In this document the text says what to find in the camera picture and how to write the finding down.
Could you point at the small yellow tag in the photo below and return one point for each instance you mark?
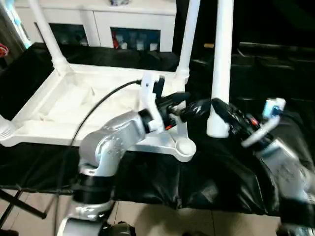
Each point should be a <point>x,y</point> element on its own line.
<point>209,45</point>

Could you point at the black work mat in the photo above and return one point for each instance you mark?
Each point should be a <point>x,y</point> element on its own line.
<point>206,182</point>

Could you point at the shiny ornament on cabinet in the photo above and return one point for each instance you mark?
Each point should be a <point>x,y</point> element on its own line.
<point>120,2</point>

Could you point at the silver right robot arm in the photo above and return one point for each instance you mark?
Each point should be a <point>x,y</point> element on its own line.
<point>290,172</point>

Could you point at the white cabinet with glass doors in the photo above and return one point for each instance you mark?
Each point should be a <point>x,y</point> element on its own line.
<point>93,22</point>

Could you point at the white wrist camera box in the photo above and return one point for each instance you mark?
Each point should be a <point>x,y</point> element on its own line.
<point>151,93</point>
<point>268,120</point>

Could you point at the black metal stand frame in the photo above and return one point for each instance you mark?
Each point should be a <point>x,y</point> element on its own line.
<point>22,206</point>

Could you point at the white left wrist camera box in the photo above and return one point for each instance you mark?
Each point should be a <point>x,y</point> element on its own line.
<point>151,93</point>

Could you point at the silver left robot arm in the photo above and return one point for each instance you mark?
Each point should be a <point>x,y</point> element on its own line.
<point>113,142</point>

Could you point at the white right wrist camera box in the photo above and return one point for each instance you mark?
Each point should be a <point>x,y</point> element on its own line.
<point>268,120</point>

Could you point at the white plastic table top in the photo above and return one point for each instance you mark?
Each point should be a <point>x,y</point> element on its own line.
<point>74,103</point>

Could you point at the white plastic table leg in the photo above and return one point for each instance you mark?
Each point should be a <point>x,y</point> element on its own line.
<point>49,34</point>
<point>6,128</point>
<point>189,34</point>
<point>221,54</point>

